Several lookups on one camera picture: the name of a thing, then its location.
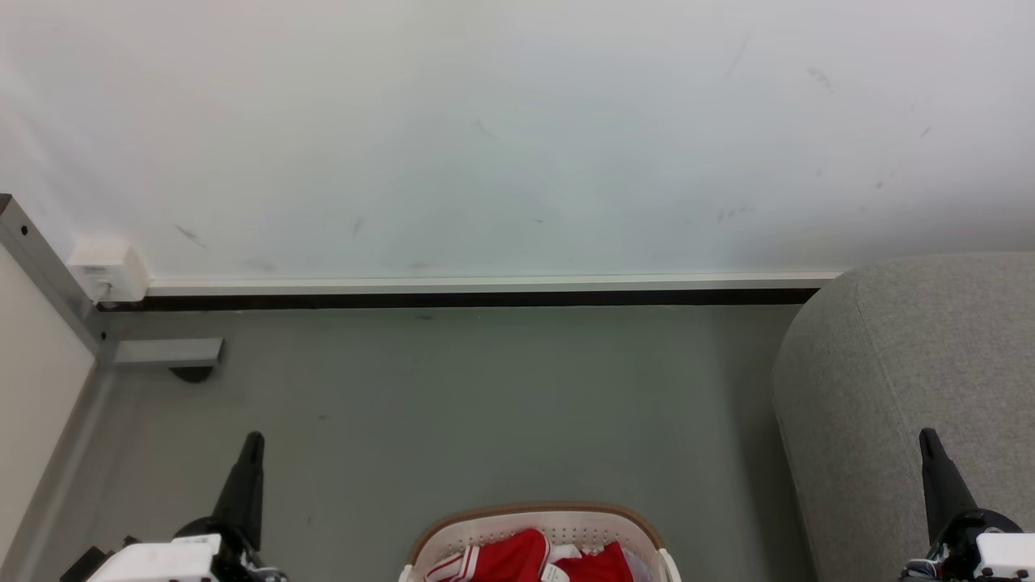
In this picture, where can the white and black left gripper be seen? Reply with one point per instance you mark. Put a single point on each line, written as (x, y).
(170, 559)

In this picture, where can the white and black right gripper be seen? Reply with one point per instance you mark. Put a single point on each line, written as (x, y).
(999, 558)

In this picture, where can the red shorts with white stripes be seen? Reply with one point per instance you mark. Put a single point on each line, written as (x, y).
(509, 558)

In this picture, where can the red basketball jersey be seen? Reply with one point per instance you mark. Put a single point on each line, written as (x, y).
(602, 567)

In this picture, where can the grey fabric sofa seat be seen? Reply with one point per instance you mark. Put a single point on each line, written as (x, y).
(873, 364)

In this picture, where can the white perforated laundry basket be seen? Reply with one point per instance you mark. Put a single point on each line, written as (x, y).
(566, 525)

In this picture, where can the black caster wheel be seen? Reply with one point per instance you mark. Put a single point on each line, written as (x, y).
(192, 374)

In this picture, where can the cream partition panel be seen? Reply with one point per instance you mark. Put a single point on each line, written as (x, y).
(32, 388)

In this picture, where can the black skirting strip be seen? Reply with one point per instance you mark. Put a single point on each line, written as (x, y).
(485, 300)

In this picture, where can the grey metal frame foot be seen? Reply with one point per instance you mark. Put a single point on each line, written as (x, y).
(166, 352)

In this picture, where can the white wall junction box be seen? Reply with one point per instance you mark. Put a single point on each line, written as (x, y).
(113, 267)

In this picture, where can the grey metal frame post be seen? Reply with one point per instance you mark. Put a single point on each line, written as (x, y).
(44, 267)

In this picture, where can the white wall trunking strip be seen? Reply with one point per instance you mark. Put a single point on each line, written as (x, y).
(485, 284)

